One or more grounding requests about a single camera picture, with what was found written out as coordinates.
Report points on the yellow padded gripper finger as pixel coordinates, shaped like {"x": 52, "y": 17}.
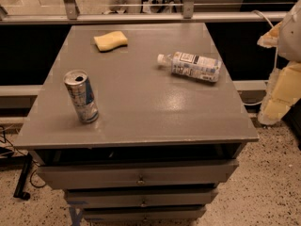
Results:
{"x": 270, "y": 38}
{"x": 282, "y": 92}

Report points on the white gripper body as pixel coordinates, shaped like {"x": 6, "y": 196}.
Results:
{"x": 291, "y": 37}

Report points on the silver blue redbull can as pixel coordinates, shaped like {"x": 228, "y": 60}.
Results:
{"x": 78, "y": 86}

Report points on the clear plastic water bottle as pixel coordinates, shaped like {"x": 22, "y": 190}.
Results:
{"x": 193, "y": 66}

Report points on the grey drawer cabinet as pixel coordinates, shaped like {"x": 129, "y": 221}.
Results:
{"x": 146, "y": 114}

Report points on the yellow sponge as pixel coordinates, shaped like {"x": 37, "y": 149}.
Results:
{"x": 110, "y": 41}

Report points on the bottom grey drawer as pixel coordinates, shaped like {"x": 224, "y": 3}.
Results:
{"x": 144, "y": 214}

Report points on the grey drawer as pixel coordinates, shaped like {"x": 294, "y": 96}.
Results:
{"x": 141, "y": 197}
{"x": 141, "y": 174}
{"x": 144, "y": 214}

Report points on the grey metal railing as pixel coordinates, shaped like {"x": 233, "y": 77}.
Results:
{"x": 136, "y": 11}

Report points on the middle grey drawer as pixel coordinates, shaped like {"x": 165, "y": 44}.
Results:
{"x": 141, "y": 197}

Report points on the top grey drawer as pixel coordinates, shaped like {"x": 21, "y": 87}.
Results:
{"x": 141, "y": 174}

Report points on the black stand leg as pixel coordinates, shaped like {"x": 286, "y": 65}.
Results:
{"x": 19, "y": 192}

